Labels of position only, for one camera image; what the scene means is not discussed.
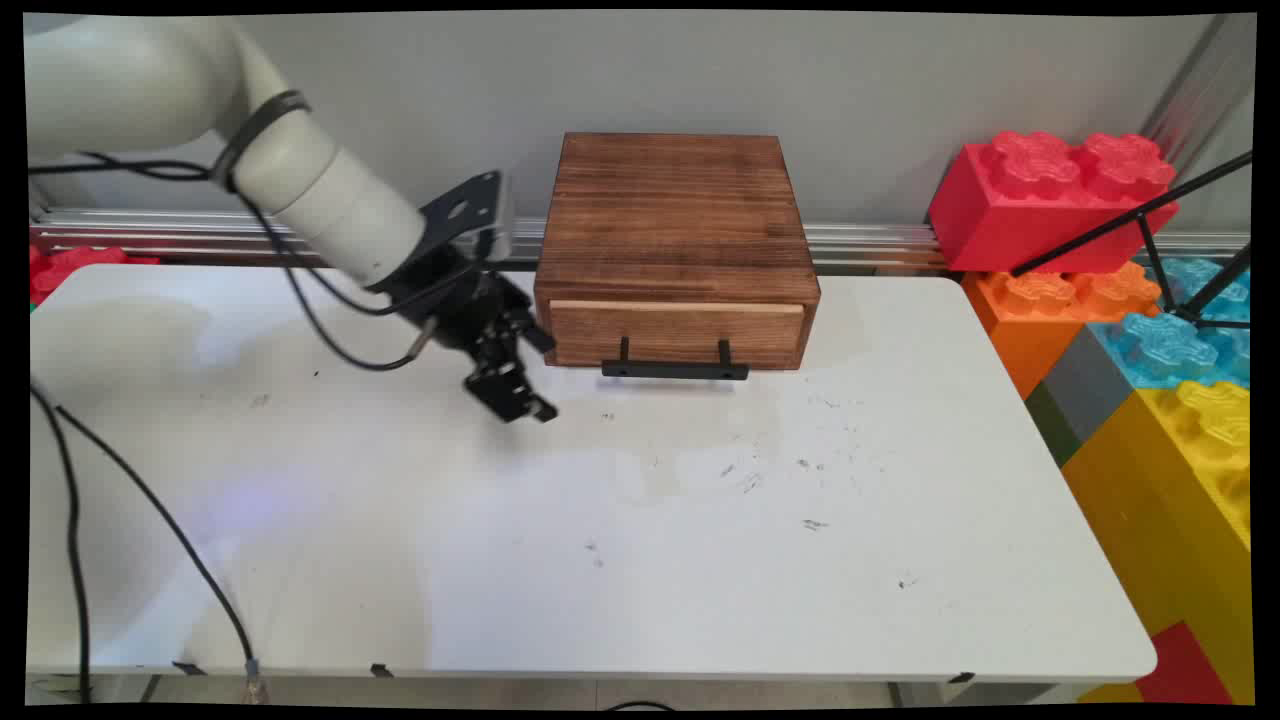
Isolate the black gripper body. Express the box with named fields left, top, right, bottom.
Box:
left=372, top=245, right=533, bottom=353

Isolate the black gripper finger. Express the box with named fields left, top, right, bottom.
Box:
left=464, top=336, right=559, bottom=424
left=500, top=300, right=558, bottom=355

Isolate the wooden drawer with black handle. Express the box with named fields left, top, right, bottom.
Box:
left=548, top=298, right=807, bottom=383

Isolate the brown wooden drawer cabinet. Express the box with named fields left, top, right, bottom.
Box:
left=533, top=132, right=823, bottom=373

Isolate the orange toy brick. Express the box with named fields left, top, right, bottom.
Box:
left=962, top=262, right=1164, bottom=401

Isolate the large red toy brick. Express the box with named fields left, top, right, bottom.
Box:
left=928, top=130, right=1182, bottom=276

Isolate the dark green toy brick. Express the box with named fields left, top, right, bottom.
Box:
left=1024, top=380, right=1083, bottom=468

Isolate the grey toy brick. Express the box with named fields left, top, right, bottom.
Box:
left=1040, top=325, right=1138, bottom=448

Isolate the black tripod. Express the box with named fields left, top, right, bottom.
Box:
left=1010, top=150, right=1254, bottom=332

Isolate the translucent blue toy brick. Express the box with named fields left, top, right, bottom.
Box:
left=1088, top=257, right=1252, bottom=391

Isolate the large yellow toy brick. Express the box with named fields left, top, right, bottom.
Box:
left=1060, top=380, right=1254, bottom=706

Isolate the small red flat brick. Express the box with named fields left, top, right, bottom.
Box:
left=1135, top=620, right=1237, bottom=706

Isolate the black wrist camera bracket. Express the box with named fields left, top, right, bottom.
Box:
left=418, top=171, right=517, bottom=265

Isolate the long black wrist cable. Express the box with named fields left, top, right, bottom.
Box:
left=230, top=185, right=437, bottom=373

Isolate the black velcro strap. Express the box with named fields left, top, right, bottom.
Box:
left=211, top=89, right=312, bottom=194

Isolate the aluminium rail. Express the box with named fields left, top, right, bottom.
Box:
left=29, top=207, right=1252, bottom=277

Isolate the black cable with metal plug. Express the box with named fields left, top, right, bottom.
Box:
left=54, top=404, right=271, bottom=703

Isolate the thin black cable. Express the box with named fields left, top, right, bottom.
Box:
left=28, top=384, right=93, bottom=703

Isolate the aluminium frame post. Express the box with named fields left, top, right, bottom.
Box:
left=1140, top=14, right=1257, bottom=183

